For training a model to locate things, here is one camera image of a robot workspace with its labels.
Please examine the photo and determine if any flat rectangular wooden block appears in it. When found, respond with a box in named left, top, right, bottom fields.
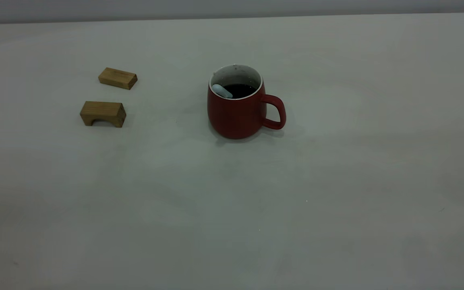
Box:
left=98, top=67, right=138, bottom=90

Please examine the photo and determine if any white-handled metal spoon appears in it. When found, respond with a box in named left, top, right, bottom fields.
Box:
left=211, top=83, right=234, bottom=99

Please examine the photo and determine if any arched wooden block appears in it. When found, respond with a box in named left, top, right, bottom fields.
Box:
left=80, top=101, right=127, bottom=128

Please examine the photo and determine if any red ceramic mug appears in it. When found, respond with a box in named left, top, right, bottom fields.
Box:
left=207, top=64, right=287, bottom=140

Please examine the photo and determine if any dark coffee liquid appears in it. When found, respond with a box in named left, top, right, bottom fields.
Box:
left=222, top=83, right=257, bottom=99

